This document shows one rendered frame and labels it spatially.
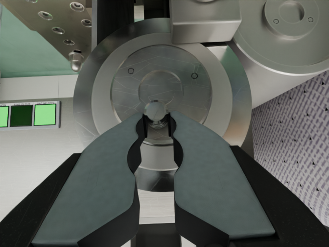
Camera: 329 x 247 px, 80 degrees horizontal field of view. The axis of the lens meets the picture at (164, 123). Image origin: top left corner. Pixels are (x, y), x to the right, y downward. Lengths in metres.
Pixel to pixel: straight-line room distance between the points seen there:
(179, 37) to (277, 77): 0.09
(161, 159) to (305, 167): 0.21
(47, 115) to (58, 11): 0.25
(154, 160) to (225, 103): 0.07
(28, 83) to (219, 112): 3.56
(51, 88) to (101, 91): 3.28
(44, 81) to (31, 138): 2.97
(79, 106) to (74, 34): 0.35
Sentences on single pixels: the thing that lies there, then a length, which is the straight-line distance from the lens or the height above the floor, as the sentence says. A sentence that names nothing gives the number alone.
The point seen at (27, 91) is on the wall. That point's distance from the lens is 3.62.
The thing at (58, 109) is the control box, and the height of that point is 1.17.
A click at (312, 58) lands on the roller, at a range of 0.22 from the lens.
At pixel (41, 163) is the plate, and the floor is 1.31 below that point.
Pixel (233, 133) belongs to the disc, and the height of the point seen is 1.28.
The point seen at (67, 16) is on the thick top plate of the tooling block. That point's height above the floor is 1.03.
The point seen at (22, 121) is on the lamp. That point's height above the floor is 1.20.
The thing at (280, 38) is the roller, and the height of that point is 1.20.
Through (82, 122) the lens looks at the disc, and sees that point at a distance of 0.17.
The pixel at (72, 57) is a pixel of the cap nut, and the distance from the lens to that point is 0.58.
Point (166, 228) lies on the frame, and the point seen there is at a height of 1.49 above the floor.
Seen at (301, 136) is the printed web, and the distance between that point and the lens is 0.31.
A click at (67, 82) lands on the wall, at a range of 3.36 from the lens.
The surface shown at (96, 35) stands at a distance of 0.21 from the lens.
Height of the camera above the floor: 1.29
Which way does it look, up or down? 9 degrees down
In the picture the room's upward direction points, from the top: 177 degrees clockwise
